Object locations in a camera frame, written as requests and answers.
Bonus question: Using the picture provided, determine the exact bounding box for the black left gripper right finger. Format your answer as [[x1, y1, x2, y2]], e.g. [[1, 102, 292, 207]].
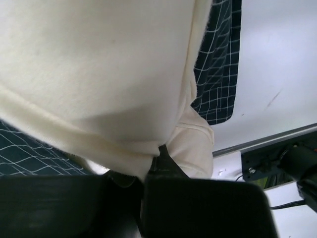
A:
[[141, 145, 278, 238]]

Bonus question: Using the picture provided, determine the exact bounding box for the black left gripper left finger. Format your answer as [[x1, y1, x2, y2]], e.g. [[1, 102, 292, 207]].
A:
[[0, 171, 142, 238]]

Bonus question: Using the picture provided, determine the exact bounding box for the dark checked pillowcase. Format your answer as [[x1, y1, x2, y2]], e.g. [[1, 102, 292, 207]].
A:
[[0, 0, 242, 177]]

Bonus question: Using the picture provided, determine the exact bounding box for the cream pillow with bear print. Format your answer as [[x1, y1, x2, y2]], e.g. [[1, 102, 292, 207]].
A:
[[0, 0, 215, 181]]

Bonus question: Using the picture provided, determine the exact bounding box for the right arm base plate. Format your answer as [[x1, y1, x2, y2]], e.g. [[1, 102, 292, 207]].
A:
[[241, 131, 317, 189]]

